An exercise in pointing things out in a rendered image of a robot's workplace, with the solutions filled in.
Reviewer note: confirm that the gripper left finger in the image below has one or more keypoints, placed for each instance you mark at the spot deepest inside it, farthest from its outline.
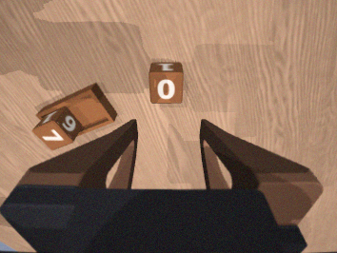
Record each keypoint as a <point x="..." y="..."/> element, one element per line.
<point x="88" y="165"/>

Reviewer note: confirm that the brown wooden number cube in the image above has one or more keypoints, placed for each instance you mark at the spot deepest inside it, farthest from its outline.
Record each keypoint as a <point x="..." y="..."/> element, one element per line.
<point x="57" y="129"/>
<point x="166" y="83"/>

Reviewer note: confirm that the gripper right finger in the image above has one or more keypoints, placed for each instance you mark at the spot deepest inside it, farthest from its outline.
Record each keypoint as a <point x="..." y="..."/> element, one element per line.
<point x="291" y="189"/>

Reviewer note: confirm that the brown wooden tray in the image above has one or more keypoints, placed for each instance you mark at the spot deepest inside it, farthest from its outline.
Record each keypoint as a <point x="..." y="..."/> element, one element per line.
<point x="89" y="106"/>

